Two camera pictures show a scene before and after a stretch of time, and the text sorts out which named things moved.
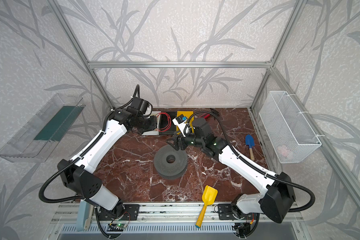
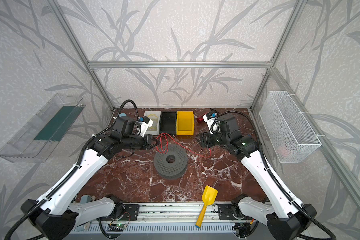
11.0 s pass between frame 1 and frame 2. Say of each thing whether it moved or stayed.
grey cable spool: stayed
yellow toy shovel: stayed
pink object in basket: stayed
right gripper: moved
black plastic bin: stayed
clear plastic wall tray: stayed
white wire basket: stayed
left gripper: moved
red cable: moved
